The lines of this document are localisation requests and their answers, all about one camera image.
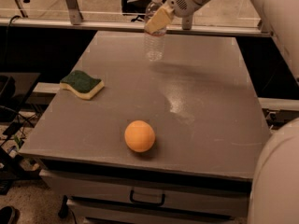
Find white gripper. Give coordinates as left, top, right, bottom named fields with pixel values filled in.
left=145, top=0, right=202, bottom=34

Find clear plastic water bottle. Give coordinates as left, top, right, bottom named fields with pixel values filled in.
left=144, top=0, right=166, bottom=62

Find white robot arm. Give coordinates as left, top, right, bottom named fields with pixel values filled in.
left=145, top=0, right=299, bottom=224

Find green and yellow sponge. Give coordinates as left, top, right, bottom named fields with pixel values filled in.
left=60, top=70, right=105, bottom=100

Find orange ball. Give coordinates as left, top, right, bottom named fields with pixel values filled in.
left=124, top=120, right=155, bottom=153

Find black side table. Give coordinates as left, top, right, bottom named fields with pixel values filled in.
left=0, top=72, right=40, bottom=122

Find grey drawer cabinet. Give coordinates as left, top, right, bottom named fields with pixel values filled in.
left=40, top=159, right=254, bottom=224

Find black shoe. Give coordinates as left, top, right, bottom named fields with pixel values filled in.
left=0, top=206, right=19, bottom=224

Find metal window rail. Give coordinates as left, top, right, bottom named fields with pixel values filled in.
left=0, top=0, right=270, bottom=37

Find black drawer handle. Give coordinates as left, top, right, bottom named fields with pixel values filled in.
left=129, top=189, right=165, bottom=207

